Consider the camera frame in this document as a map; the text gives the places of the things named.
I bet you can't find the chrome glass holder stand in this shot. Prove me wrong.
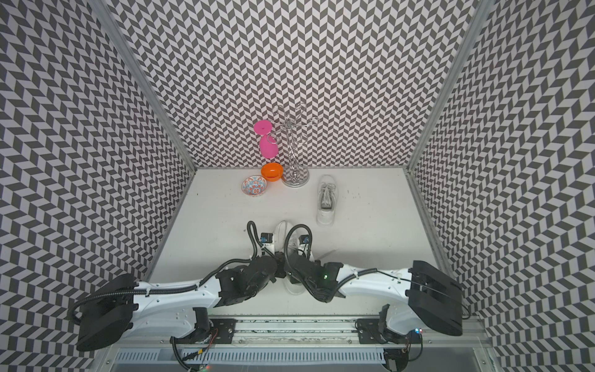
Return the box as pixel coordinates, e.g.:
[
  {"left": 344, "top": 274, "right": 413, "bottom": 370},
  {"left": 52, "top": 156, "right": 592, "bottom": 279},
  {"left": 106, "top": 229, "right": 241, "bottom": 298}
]
[{"left": 278, "top": 102, "right": 319, "bottom": 188}]

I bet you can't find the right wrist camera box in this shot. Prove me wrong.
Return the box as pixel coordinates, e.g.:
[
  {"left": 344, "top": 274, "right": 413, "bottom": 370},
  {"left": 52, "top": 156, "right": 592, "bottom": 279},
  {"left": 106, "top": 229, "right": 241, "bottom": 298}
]
[{"left": 298, "top": 235, "right": 311, "bottom": 250}]

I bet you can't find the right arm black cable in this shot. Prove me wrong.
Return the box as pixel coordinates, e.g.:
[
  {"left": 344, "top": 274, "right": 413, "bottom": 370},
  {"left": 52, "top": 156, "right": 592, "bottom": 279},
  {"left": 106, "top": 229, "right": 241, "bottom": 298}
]
[{"left": 283, "top": 223, "right": 470, "bottom": 322}]

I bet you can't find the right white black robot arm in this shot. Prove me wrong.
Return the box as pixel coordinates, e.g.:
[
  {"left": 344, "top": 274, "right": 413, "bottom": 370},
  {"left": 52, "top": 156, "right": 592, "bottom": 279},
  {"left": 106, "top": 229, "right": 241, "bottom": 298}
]
[{"left": 284, "top": 252, "right": 463, "bottom": 337}]

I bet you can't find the white sneaker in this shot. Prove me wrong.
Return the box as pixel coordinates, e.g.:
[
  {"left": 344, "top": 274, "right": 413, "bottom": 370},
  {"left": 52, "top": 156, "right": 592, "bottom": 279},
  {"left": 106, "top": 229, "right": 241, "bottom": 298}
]
[
  {"left": 272, "top": 220, "right": 314, "bottom": 295},
  {"left": 316, "top": 175, "right": 338, "bottom": 226}
]

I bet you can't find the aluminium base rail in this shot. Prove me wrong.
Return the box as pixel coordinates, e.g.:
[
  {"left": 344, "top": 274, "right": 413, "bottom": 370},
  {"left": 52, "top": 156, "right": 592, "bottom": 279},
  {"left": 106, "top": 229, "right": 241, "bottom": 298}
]
[{"left": 114, "top": 316, "right": 491, "bottom": 348}]

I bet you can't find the orange plastic bowl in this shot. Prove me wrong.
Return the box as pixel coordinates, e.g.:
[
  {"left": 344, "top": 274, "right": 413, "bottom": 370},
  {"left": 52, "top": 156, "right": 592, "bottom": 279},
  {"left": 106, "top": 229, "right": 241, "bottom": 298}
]
[{"left": 260, "top": 162, "right": 284, "bottom": 182}]

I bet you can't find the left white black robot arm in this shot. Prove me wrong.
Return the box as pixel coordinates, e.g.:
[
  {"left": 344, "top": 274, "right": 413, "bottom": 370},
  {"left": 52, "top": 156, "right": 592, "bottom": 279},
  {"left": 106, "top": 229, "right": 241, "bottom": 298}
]
[{"left": 67, "top": 254, "right": 284, "bottom": 352}]

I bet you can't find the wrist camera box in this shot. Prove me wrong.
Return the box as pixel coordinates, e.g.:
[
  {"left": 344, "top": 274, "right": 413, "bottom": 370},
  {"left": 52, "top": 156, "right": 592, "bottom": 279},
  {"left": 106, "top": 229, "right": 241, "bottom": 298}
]
[
  {"left": 298, "top": 235, "right": 311, "bottom": 250},
  {"left": 260, "top": 232, "right": 274, "bottom": 246}
]

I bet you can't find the patterned small bowl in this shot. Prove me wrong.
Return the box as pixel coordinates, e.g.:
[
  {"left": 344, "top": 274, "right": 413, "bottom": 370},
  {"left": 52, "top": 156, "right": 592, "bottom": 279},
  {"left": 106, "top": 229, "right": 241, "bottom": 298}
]
[{"left": 241, "top": 175, "right": 268, "bottom": 197}]

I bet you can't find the pink plastic wine glass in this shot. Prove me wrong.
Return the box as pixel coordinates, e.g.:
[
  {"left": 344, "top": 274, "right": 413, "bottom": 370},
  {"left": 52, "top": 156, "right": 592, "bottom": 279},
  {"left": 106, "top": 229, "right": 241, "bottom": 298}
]
[{"left": 253, "top": 120, "right": 279, "bottom": 159}]

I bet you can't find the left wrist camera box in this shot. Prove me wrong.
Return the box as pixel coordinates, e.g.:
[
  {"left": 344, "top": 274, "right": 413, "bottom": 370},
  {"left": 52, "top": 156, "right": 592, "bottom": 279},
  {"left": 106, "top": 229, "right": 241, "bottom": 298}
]
[{"left": 260, "top": 232, "right": 274, "bottom": 246}]

